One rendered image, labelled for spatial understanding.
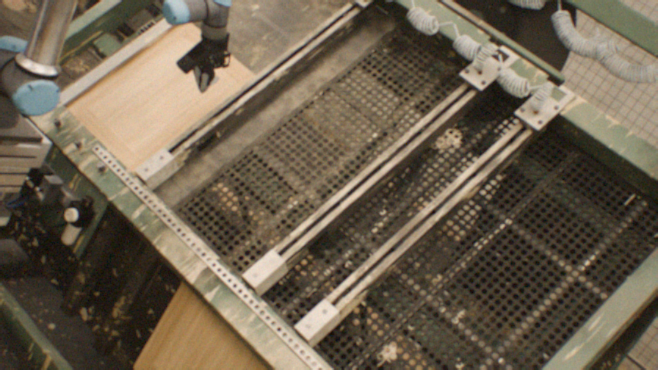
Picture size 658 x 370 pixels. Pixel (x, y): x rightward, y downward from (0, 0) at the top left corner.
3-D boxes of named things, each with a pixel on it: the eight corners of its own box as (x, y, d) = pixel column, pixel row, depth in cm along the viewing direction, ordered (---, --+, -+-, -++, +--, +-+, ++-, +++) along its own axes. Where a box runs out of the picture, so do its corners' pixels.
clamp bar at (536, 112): (292, 331, 263) (281, 298, 242) (548, 98, 299) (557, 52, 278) (315, 353, 258) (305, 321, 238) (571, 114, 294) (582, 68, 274)
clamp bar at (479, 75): (241, 281, 273) (226, 245, 253) (494, 61, 309) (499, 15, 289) (262, 302, 269) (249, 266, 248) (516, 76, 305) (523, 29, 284)
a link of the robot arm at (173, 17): (155, 14, 249) (189, 8, 255) (172, 32, 242) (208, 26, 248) (156, -12, 244) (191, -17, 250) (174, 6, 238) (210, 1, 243)
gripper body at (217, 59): (229, 69, 267) (234, 36, 259) (207, 77, 261) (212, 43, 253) (213, 56, 270) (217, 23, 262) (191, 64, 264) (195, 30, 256)
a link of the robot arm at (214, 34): (213, 31, 250) (195, 17, 254) (211, 44, 253) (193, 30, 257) (233, 24, 255) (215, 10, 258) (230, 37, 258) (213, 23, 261)
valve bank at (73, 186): (-32, 172, 306) (-6, 114, 299) (2, 172, 318) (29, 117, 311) (45, 260, 284) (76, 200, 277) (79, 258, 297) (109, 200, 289)
